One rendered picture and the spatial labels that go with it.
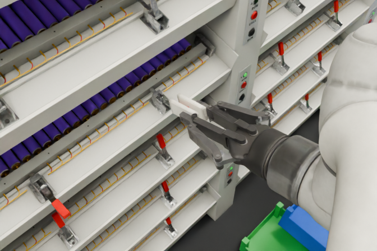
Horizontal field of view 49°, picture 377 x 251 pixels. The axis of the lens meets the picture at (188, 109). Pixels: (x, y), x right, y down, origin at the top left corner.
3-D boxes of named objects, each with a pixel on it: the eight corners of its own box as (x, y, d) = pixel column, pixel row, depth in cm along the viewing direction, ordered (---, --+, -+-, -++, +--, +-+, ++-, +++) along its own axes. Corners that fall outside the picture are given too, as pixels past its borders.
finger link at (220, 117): (251, 133, 64) (258, 128, 64) (205, 104, 71) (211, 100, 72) (253, 150, 66) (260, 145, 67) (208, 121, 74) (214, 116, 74)
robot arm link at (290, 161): (332, 180, 62) (299, 162, 66) (335, 136, 57) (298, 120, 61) (296, 219, 58) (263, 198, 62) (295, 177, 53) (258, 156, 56)
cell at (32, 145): (21, 124, 74) (42, 150, 73) (11, 130, 73) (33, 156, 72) (19, 119, 73) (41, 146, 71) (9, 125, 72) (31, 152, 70)
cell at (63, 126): (50, 105, 77) (72, 130, 75) (41, 111, 76) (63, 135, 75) (49, 100, 75) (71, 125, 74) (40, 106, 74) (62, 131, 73)
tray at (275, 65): (362, 15, 140) (387, -14, 128) (244, 114, 112) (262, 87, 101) (317, -22, 144) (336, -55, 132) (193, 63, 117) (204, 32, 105)
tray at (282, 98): (345, 59, 155) (366, 36, 143) (238, 154, 128) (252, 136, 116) (304, 24, 160) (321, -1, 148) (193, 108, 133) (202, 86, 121)
